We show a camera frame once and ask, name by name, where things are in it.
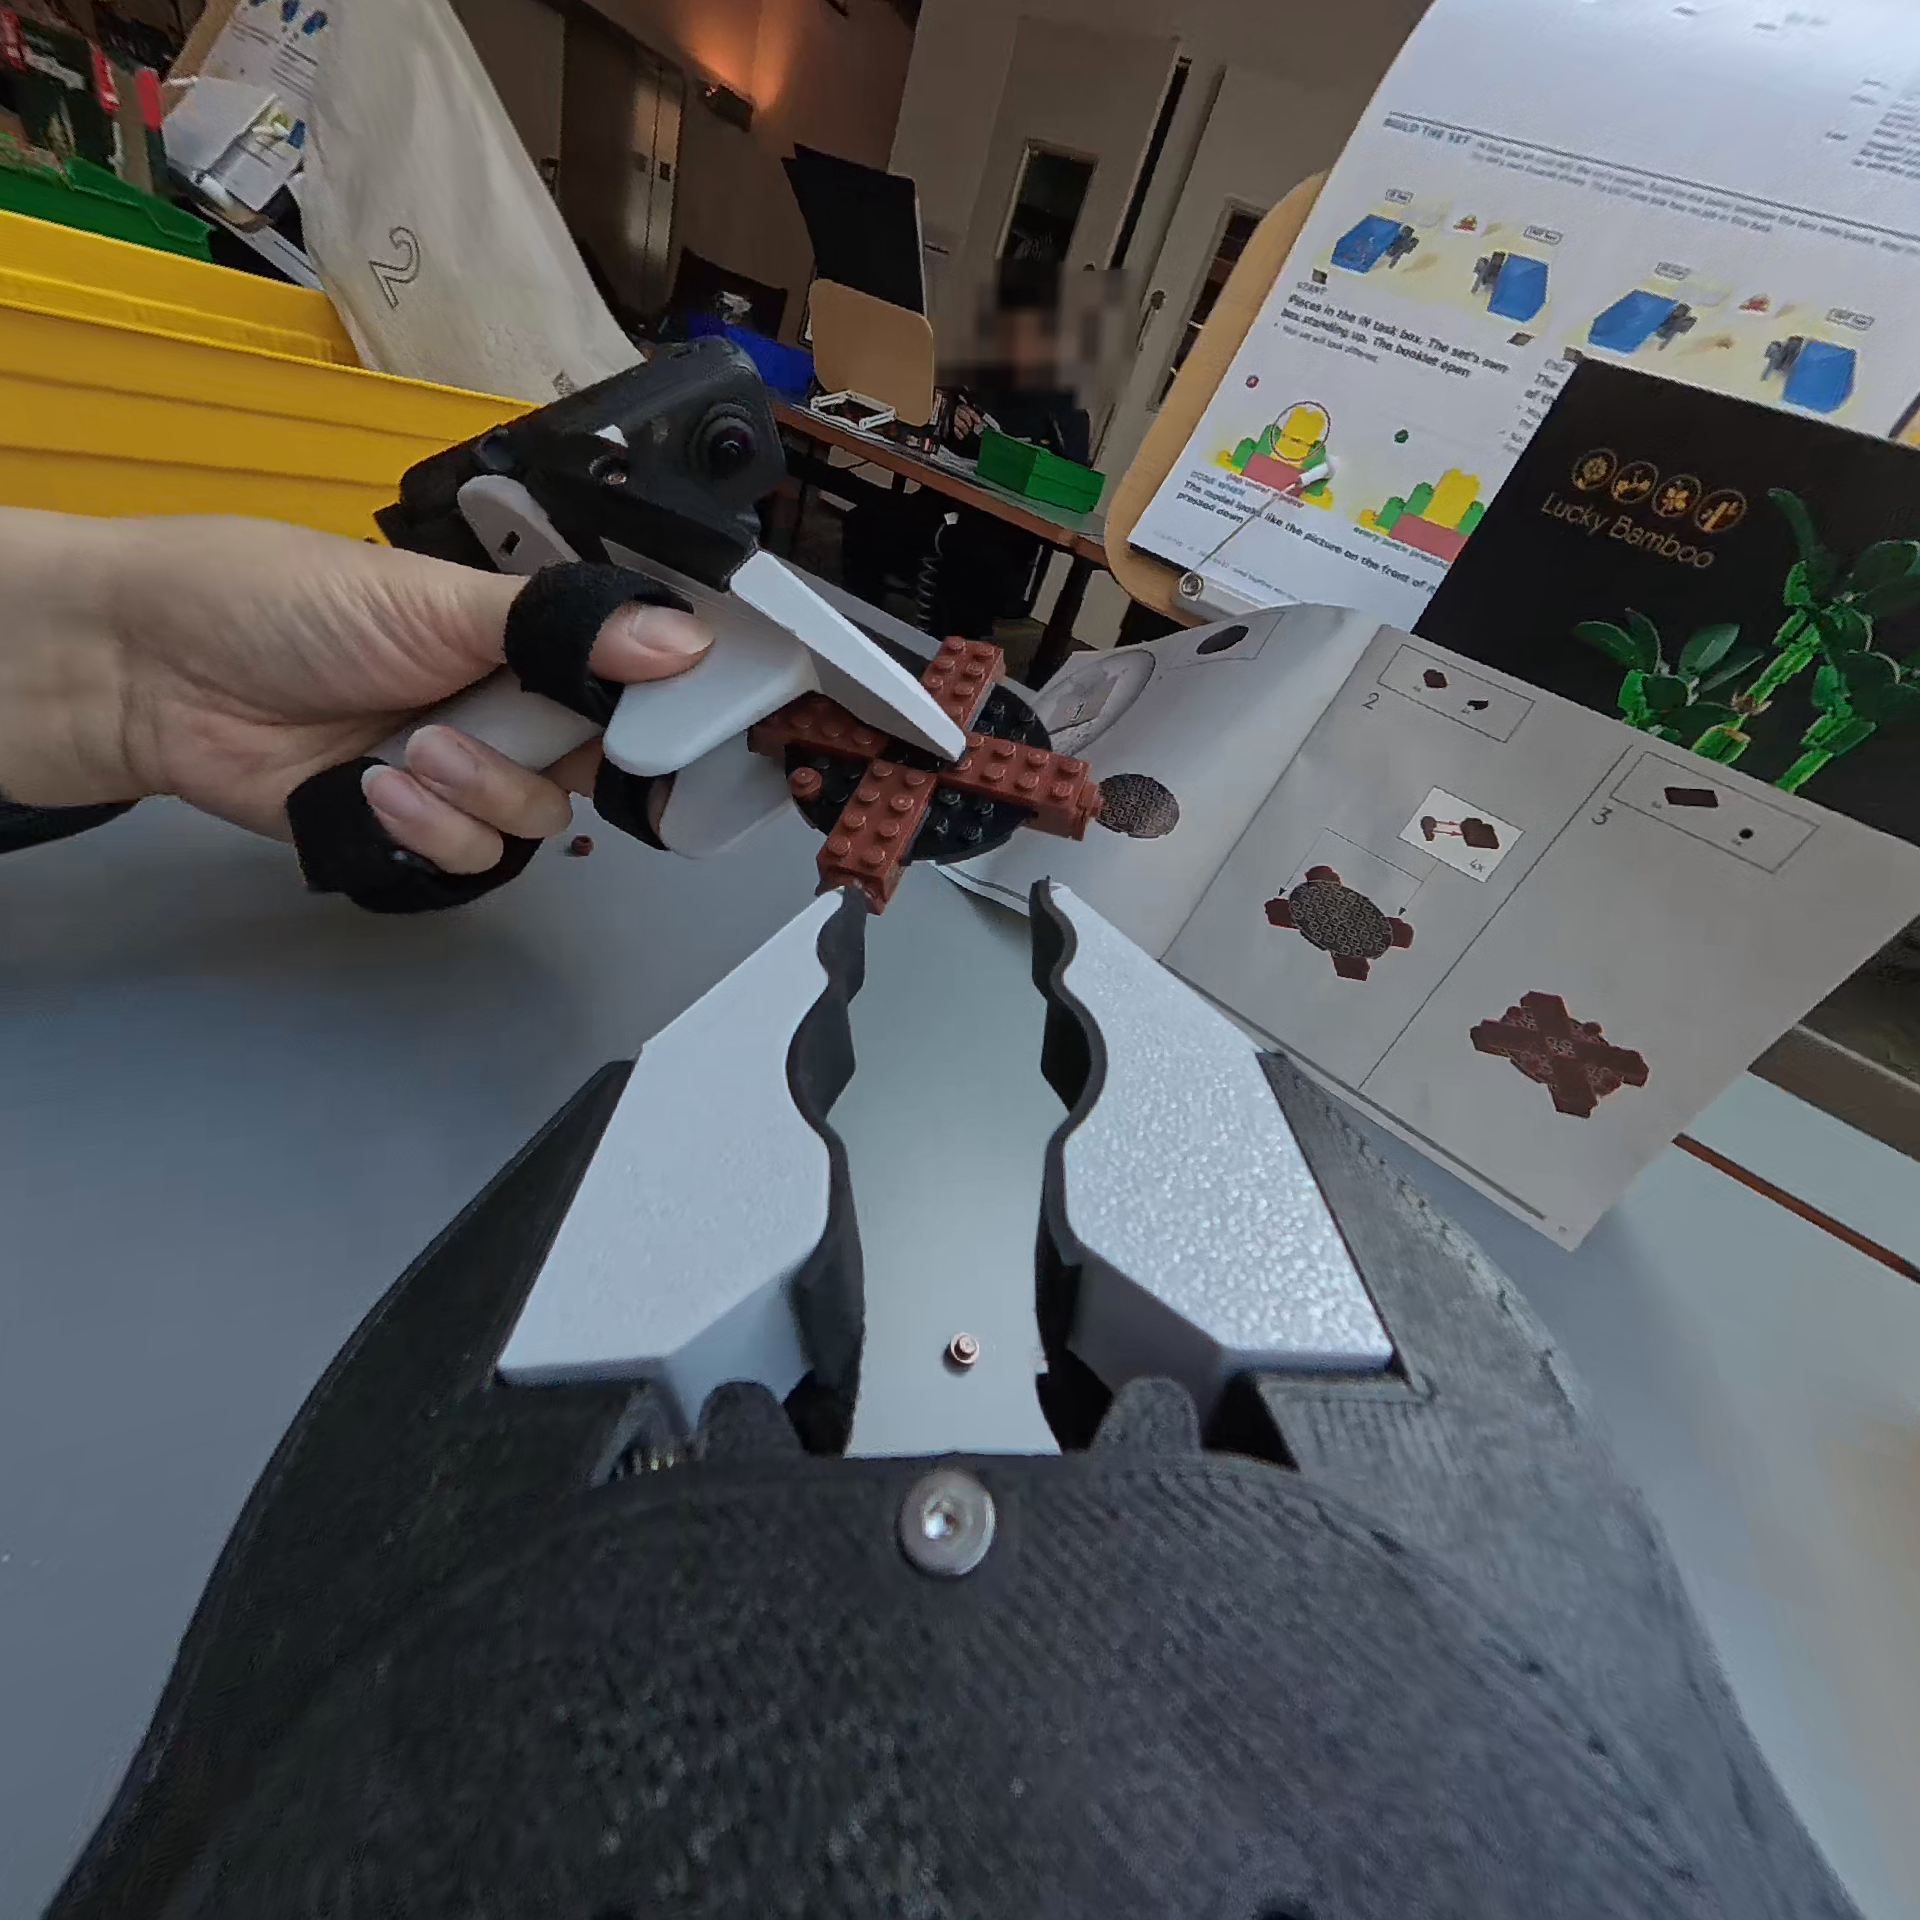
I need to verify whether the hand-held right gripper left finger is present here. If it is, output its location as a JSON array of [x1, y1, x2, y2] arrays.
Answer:
[[496, 887, 874, 1442]]

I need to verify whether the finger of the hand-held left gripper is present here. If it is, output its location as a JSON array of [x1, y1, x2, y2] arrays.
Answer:
[[731, 545, 972, 767]]

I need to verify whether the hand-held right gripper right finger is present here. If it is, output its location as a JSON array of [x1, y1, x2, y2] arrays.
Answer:
[[1031, 883, 1402, 1426]]

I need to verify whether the brown cross brick model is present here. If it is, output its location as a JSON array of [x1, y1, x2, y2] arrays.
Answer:
[[744, 638, 1107, 913]]

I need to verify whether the grey desk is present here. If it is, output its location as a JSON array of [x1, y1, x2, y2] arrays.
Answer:
[[0, 796, 1920, 1920]]

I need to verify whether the person's left hand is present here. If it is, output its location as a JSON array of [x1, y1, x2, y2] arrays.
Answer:
[[0, 507, 718, 883]]

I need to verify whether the blue plastic bin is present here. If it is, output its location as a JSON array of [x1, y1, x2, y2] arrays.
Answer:
[[680, 307, 819, 401]]

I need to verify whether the wooden background table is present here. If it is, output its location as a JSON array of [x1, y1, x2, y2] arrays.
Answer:
[[773, 398, 1120, 646]]

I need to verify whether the wooden chair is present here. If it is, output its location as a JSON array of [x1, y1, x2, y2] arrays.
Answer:
[[806, 277, 939, 429]]

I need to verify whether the green plastic bin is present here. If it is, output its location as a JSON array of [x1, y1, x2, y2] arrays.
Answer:
[[975, 428, 1109, 513], [0, 151, 213, 266]]

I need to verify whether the black panel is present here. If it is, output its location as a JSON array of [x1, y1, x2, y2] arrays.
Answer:
[[780, 142, 932, 318]]

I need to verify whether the white paper bag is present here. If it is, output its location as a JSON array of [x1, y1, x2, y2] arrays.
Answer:
[[292, 0, 646, 406]]

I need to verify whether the grey instruction booklet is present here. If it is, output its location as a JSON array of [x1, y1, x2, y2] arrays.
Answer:
[[960, 598, 1853, 1254]]

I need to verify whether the wooden board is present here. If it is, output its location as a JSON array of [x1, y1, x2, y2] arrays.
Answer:
[[1102, 167, 1338, 620]]

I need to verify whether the yellow plastic bin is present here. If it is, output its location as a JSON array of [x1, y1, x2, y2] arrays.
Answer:
[[0, 211, 549, 545]]

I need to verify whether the paper sheet with blue pictures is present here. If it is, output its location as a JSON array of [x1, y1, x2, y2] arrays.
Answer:
[[195, 0, 330, 95]]

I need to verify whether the white illustrated instruction sheet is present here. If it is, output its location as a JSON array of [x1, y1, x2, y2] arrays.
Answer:
[[1125, 0, 1920, 634]]

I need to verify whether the black bamboo picture box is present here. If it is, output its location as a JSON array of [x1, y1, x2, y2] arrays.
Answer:
[[1411, 356, 1920, 1051]]

